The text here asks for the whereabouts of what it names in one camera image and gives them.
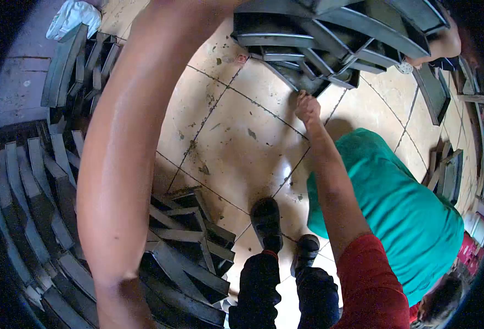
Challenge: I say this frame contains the big pile of metal frames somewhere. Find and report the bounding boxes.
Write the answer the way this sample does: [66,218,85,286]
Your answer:
[0,119,237,329]

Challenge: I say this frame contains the flat dark metal panel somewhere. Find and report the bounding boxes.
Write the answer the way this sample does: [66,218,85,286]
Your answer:
[413,64,452,126]

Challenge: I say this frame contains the person's body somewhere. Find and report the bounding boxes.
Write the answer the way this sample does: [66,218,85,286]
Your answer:
[333,234,411,329]

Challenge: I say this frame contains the large dark metal frame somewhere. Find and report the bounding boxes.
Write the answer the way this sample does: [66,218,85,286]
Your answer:
[230,0,451,98]

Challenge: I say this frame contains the small stack of metal frames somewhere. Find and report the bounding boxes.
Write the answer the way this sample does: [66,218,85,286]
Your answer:
[40,24,123,121]

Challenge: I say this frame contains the red box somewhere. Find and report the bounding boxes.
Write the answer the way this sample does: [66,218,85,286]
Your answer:
[456,232,484,277]

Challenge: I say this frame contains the person's legs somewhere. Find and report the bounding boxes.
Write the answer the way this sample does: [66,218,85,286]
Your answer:
[227,197,342,329]

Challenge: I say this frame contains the leaning dark metal frame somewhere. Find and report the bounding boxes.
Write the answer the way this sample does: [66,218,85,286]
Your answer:
[422,142,464,205]

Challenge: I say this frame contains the person's right hand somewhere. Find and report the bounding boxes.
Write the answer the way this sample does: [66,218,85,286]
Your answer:
[294,90,322,126]

